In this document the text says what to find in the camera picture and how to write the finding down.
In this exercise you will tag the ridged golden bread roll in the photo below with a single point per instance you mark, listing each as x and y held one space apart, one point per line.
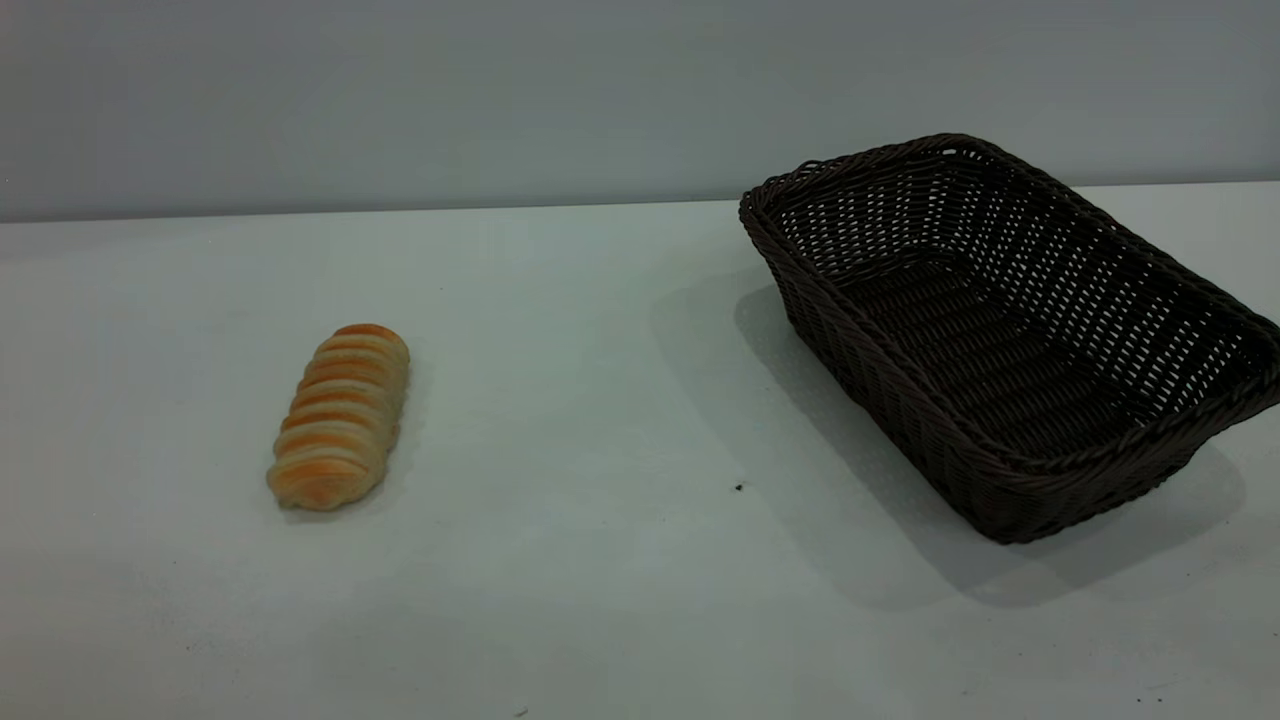
340 420

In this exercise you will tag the black woven wicker basket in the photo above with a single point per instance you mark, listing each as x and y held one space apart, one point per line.
900 420

